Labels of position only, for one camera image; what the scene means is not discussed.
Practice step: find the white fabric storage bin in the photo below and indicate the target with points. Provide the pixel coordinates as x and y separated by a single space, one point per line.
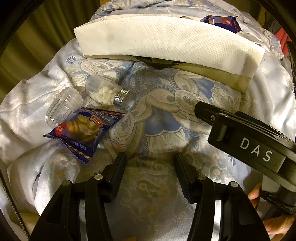
173 41

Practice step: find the right hand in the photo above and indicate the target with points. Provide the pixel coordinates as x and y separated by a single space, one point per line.
277 226

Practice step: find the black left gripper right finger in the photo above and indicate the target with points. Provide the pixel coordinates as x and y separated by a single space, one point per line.
187 175

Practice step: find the pink hanging garment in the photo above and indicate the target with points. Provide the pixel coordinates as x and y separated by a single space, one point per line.
283 37

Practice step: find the dark blue snack packet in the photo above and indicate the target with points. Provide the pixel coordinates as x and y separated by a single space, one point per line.
226 22

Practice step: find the clear bottle with white tablets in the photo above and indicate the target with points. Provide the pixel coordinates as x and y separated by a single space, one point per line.
109 93

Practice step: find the left hand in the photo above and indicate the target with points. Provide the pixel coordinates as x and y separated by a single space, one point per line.
130 239

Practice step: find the blue biscuit snack packet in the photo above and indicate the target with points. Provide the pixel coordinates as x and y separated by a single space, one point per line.
82 131

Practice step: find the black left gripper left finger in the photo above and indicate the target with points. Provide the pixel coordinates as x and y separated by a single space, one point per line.
112 176

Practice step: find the clear ribbed plastic jar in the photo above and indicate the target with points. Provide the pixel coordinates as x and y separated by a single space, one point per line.
66 102

